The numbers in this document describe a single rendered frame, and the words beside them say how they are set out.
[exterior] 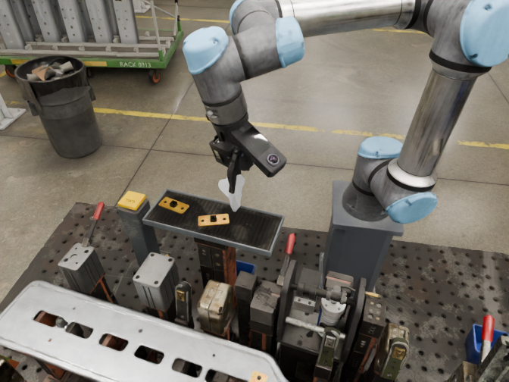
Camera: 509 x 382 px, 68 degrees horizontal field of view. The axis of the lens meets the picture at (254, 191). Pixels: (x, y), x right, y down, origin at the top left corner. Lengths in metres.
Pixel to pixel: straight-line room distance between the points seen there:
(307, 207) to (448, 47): 2.08
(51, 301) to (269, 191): 1.97
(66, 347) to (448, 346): 1.16
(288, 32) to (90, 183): 2.70
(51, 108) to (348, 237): 2.57
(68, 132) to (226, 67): 2.79
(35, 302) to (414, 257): 1.34
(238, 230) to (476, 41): 0.67
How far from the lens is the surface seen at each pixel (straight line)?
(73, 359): 1.10
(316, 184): 2.97
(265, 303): 0.98
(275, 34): 0.65
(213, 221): 1.04
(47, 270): 1.71
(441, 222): 2.94
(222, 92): 0.66
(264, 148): 0.70
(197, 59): 0.63
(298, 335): 1.08
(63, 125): 3.33
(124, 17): 4.72
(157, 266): 1.04
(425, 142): 0.91
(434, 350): 1.47
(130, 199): 1.16
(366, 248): 1.24
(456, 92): 0.86
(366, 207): 1.15
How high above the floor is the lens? 1.92
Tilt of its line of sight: 42 degrees down
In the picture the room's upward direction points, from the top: straight up
